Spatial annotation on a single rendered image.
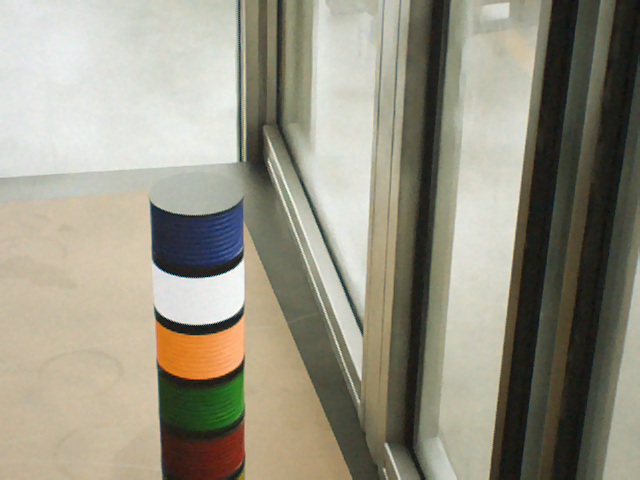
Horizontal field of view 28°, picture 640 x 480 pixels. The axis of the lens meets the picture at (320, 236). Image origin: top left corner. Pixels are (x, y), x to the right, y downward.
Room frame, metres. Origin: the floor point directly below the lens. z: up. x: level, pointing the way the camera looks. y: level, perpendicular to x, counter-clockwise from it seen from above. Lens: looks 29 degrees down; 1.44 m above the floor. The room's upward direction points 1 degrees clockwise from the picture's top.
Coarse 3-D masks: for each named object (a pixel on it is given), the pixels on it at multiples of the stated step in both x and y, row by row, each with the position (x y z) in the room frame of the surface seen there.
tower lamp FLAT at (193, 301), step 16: (160, 272) 0.54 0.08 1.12; (176, 272) 0.53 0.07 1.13; (192, 272) 0.53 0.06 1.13; (208, 272) 0.53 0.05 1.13; (224, 272) 0.53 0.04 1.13; (240, 272) 0.54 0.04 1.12; (160, 288) 0.54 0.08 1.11; (176, 288) 0.53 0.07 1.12; (192, 288) 0.53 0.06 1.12; (208, 288) 0.53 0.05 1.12; (224, 288) 0.53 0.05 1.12; (240, 288) 0.54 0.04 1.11; (160, 304) 0.54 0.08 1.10; (176, 304) 0.53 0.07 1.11; (192, 304) 0.53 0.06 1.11; (208, 304) 0.53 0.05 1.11; (224, 304) 0.53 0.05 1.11; (240, 304) 0.54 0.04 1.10; (176, 320) 0.53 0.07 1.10; (192, 320) 0.53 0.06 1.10; (208, 320) 0.53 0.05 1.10; (224, 320) 0.53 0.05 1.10
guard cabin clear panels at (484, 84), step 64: (0, 0) 1.43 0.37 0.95; (64, 0) 1.45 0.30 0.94; (128, 0) 1.46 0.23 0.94; (192, 0) 1.48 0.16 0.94; (320, 0) 1.23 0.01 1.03; (448, 0) 0.82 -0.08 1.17; (512, 0) 0.70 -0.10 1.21; (0, 64) 1.43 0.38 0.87; (64, 64) 1.44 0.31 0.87; (128, 64) 1.46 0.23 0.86; (192, 64) 1.48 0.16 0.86; (320, 64) 1.22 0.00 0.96; (448, 64) 0.81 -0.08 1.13; (512, 64) 0.69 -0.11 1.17; (576, 64) 0.61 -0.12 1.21; (0, 128) 1.43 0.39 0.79; (64, 128) 1.44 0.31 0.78; (128, 128) 1.46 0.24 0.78; (192, 128) 1.48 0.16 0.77; (320, 128) 1.21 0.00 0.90; (448, 128) 0.80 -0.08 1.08; (512, 128) 0.68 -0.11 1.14; (576, 128) 0.60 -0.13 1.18; (320, 192) 1.20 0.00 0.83; (448, 192) 0.79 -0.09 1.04; (512, 192) 0.67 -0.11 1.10; (448, 256) 0.78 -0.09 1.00; (448, 320) 0.77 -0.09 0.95; (448, 384) 0.75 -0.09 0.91; (448, 448) 0.74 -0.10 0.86
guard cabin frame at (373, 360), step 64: (256, 0) 1.45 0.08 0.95; (384, 0) 0.90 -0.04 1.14; (576, 0) 0.61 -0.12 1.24; (256, 64) 1.45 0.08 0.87; (384, 64) 0.89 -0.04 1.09; (256, 128) 1.45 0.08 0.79; (384, 128) 0.88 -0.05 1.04; (384, 192) 0.87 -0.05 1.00; (576, 192) 0.56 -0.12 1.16; (320, 256) 1.13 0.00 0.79; (384, 256) 0.86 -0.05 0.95; (512, 256) 0.63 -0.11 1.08; (576, 256) 0.55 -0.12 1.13; (384, 320) 0.86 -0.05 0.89; (512, 320) 0.62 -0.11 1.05; (576, 320) 0.54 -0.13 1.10; (384, 384) 0.84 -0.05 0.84; (512, 384) 0.61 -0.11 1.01; (576, 384) 0.54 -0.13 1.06; (384, 448) 0.83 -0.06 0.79; (512, 448) 0.61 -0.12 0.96; (576, 448) 0.54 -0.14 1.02
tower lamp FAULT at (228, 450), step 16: (160, 432) 0.54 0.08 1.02; (176, 432) 0.53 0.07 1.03; (224, 432) 0.53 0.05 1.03; (240, 432) 0.54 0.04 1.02; (160, 448) 0.54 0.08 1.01; (176, 448) 0.53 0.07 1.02; (192, 448) 0.53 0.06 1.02; (208, 448) 0.53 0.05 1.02; (224, 448) 0.53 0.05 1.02; (240, 448) 0.54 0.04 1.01; (176, 464) 0.53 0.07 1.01; (192, 464) 0.53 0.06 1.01; (208, 464) 0.53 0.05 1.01; (224, 464) 0.53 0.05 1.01; (240, 464) 0.54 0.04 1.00
